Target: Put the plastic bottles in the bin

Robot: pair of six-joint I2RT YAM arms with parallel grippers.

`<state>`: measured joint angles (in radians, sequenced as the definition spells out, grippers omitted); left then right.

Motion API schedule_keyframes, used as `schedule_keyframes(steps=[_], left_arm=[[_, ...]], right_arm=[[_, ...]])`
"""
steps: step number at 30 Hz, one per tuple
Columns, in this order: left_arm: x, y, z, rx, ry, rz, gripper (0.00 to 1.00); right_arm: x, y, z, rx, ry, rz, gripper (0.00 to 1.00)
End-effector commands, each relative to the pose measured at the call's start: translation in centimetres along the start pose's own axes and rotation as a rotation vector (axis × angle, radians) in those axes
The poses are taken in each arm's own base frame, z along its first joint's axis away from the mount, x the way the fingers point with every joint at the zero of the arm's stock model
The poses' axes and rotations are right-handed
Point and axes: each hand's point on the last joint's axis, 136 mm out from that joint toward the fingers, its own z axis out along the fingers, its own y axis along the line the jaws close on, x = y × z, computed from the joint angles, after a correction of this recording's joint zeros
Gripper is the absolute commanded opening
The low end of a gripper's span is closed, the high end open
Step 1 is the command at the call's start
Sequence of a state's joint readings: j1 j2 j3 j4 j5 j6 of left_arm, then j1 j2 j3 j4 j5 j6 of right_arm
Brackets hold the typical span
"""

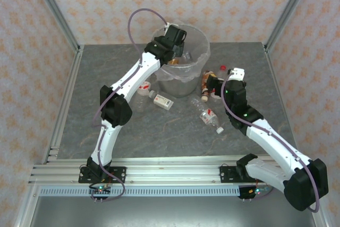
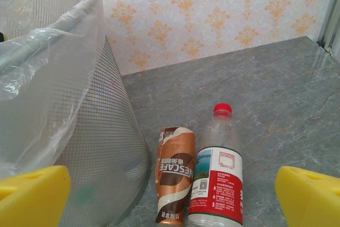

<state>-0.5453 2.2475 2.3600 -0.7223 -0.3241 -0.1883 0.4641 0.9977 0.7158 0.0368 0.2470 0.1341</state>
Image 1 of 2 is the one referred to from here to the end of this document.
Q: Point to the orange snack can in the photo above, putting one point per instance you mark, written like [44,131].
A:
[175,61]

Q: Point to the clear plastic bin liner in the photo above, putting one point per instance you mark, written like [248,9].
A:
[196,72]

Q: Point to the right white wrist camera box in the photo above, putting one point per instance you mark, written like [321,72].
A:
[237,74]

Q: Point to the left aluminium side rail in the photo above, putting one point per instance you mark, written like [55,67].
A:
[71,78]

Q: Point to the red cap bottle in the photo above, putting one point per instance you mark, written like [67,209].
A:
[223,67]

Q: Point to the bottle brown white label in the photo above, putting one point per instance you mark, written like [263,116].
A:
[204,85]

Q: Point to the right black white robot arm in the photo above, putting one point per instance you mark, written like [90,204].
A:
[276,144]

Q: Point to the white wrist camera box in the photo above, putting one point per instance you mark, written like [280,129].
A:
[166,26]
[237,74]

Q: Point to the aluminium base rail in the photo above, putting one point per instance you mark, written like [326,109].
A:
[172,171]

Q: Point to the small bottle white label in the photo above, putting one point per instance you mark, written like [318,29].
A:
[162,101]

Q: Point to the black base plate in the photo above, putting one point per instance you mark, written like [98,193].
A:
[228,175]
[119,175]

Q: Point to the left aluminium frame post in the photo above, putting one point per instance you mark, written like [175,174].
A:
[53,9]

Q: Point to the aluminium side rail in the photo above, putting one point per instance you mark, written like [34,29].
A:
[71,78]
[276,78]

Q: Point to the aluminium frame post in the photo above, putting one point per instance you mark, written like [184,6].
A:
[289,9]
[53,9]

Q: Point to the grey metal bin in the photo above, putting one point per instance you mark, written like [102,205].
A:
[175,88]

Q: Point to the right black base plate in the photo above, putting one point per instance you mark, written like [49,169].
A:
[228,175]

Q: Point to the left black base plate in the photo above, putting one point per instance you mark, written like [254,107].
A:
[119,175]

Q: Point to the right aluminium frame post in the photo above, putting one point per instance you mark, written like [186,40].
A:
[289,9]

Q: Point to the circuit board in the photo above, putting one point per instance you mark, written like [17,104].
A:
[255,192]
[101,190]

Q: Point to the left circuit board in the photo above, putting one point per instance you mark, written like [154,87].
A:
[101,190]

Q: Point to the grey metal panel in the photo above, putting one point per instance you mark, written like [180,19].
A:
[170,211]

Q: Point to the right circuit board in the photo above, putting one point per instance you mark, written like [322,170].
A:
[255,192]

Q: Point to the water bottle red white label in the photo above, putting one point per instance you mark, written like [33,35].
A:
[144,87]

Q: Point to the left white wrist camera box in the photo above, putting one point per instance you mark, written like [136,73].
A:
[166,26]

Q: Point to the right aluminium side rail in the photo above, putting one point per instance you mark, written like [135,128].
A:
[276,78]

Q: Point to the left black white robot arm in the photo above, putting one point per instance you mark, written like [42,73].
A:
[111,136]

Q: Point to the crushed clear bottle white cap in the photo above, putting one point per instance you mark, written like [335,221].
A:
[208,115]

